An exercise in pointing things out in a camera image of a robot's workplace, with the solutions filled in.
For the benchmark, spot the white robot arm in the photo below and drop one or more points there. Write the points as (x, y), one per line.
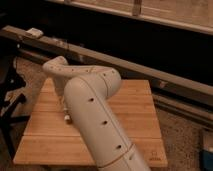
(85, 90)

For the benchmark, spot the small white box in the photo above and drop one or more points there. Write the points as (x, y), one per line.
(36, 33)

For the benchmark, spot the black tripod stand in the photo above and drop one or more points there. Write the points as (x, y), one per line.
(9, 80)

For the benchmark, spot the long grey metal rail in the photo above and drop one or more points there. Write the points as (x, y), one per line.
(179, 95)

